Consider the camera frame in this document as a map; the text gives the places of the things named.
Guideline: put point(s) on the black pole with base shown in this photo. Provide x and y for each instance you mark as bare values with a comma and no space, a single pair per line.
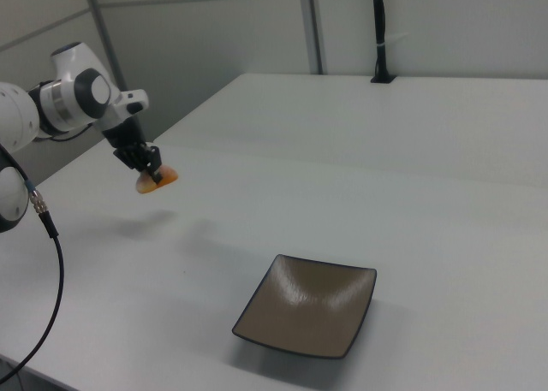
380,27

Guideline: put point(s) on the upright grey partition post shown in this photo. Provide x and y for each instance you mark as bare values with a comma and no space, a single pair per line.
311,27

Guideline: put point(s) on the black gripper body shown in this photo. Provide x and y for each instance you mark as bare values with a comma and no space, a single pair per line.
126,140

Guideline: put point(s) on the square brown ceramic plate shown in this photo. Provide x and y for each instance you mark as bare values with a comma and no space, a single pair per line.
306,309

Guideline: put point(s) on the orange sugared bread piece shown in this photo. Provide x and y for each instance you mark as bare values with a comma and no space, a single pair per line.
169,178

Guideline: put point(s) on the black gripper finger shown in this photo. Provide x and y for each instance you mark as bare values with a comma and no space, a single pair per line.
155,164
137,166

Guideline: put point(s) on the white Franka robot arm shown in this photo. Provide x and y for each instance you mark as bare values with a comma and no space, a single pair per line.
64,100

